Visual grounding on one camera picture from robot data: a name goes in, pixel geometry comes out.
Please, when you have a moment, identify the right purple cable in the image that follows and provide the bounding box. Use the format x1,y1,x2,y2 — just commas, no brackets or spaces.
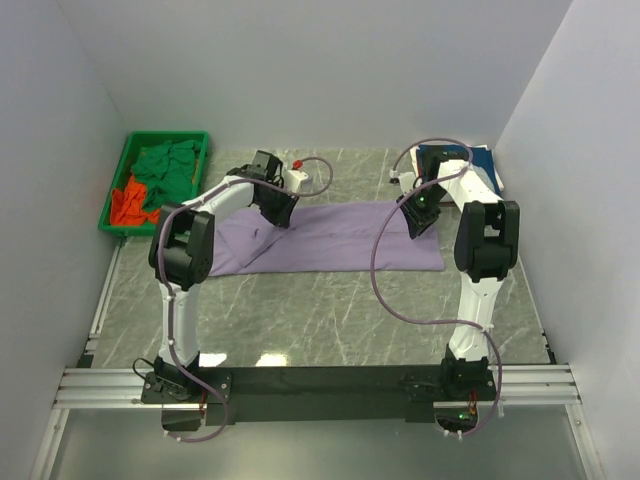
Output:
369,137,504,437

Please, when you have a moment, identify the navy printed folded t shirt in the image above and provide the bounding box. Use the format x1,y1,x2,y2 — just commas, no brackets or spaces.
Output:
411,143,503,196

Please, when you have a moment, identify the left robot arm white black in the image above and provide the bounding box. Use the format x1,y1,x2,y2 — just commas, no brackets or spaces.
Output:
148,150,311,402

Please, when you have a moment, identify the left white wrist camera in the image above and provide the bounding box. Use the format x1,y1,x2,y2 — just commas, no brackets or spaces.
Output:
283,169,313,193

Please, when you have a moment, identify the aluminium rail frame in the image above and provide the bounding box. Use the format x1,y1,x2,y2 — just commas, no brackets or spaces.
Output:
29,294,606,480

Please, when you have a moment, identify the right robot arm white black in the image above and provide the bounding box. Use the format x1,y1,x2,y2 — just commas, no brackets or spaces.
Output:
390,143,520,399

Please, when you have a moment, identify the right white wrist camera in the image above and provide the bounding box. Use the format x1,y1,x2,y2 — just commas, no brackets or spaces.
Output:
389,169,416,195

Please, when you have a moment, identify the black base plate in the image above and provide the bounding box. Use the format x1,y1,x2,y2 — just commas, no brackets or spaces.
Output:
141,364,497,425

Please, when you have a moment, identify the purple t shirt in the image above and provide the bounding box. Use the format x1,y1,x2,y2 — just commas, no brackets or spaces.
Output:
209,202,445,277

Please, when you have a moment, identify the orange t shirt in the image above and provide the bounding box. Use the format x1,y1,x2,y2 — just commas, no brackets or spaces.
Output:
109,176,159,227

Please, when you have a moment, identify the green t shirt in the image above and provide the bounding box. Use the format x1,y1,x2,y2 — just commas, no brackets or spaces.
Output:
131,140,201,211

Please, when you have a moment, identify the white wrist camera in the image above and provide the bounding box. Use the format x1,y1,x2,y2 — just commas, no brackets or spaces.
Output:
283,169,313,193
389,169,416,195

